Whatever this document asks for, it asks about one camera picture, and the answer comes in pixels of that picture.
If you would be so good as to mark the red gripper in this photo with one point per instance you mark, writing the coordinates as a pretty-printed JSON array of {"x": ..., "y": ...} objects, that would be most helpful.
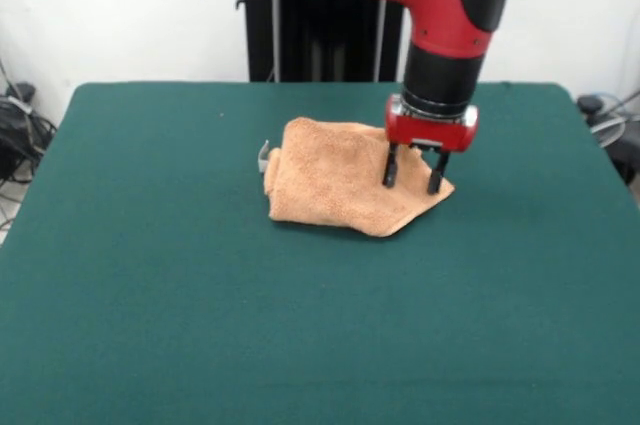
[{"x": 430, "y": 130}]

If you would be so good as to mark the orange terry towel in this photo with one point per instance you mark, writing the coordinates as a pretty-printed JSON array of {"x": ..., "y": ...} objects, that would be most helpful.
[{"x": 330, "y": 180}]

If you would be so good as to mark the dark green table cloth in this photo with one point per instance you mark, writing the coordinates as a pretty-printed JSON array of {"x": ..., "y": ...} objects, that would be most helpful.
[{"x": 200, "y": 295}]

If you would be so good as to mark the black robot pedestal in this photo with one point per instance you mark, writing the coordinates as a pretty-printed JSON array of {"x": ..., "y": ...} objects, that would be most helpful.
[{"x": 295, "y": 20}]

